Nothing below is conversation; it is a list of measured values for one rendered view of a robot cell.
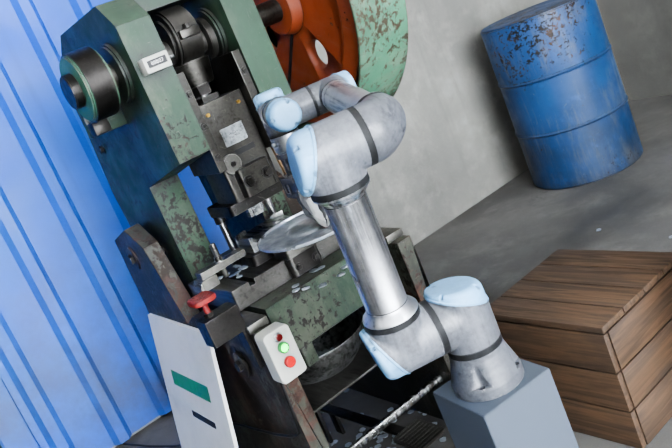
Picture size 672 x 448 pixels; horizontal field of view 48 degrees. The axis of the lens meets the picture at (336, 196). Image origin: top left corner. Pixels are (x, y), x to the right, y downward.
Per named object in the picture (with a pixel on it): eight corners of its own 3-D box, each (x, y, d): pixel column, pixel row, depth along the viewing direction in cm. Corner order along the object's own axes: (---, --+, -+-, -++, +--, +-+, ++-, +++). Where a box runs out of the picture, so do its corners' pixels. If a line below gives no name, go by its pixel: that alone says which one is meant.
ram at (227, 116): (288, 179, 210) (245, 80, 204) (244, 203, 203) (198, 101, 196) (259, 182, 225) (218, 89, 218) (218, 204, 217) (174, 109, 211)
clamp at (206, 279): (253, 264, 215) (238, 231, 212) (203, 293, 206) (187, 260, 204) (243, 263, 220) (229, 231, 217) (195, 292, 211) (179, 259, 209)
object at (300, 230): (344, 237, 179) (343, 234, 178) (241, 263, 190) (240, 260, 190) (374, 193, 204) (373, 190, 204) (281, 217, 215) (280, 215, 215)
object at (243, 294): (365, 232, 221) (357, 214, 220) (240, 312, 199) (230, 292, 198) (311, 231, 247) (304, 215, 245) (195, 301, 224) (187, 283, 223)
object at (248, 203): (293, 193, 217) (286, 176, 216) (237, 225, 207) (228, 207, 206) (267, 195, 231) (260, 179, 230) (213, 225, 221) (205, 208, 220)
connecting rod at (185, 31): (249, 112, 207) (197, -8, 200) (212, 130, 201) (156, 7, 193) (218, 120, 225) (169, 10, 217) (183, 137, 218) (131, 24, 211)
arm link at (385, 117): (418, 87, 134) (339, 58, 179) (363, 111, 132) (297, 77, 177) (438, 145, 138) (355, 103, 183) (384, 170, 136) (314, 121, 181)
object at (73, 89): (302, 32, 219) (278, -27, 215) (93, 121, 186) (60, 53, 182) (273, 44, 233) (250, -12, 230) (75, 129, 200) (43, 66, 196)
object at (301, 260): (354, 259, 201) (334, 213, 198) (314, 285, 194) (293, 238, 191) (306, 255, 222) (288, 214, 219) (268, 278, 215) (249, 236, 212)
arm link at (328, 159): (457, 363, 149) (362, 109, 132) (390, 397, 147) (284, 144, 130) (434, 338, 160) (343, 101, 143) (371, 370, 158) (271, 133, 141)
